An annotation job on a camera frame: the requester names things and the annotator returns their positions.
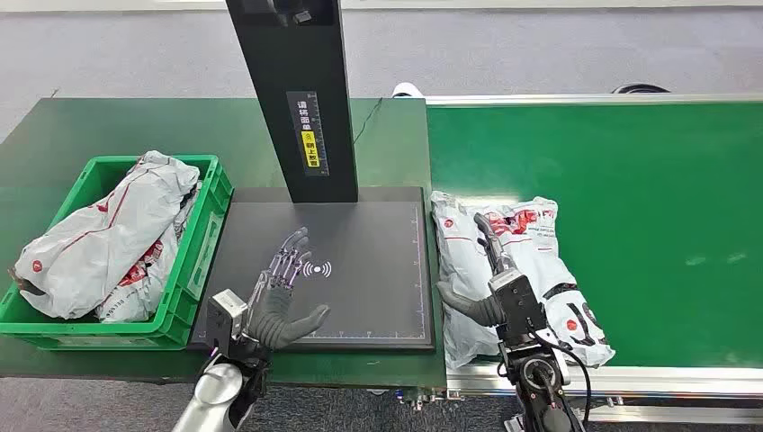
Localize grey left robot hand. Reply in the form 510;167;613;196
246;227;331;351

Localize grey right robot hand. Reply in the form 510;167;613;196
435;212;518;329

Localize grey mailer bag package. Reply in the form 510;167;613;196
430;190;616;372

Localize green plastic crate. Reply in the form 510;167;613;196
0;155;235;352

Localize metal connector fittings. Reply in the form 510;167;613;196
390;387;467;414

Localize grey mailer bag red print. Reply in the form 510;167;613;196
94;187;202;325

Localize ruler label with yellow sticker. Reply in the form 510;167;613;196
285;90;331;178

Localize large grey mailer bag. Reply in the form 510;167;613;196
13;149;202;321

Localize black scanner column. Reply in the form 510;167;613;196
225;0;360;205

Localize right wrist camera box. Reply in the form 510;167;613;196
488;269;548;348

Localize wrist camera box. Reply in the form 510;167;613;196
488;269;548;348
204;289;249;357

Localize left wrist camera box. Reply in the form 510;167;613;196
204;289;249;357

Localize black scanner base plate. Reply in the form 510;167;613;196
189;186;437;354

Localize aluminium conveyor frame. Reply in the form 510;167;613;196
424;92;763;426

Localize thin black cable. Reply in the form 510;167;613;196
352;97;384;147

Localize black cable coil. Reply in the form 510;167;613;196
610;83;672;95

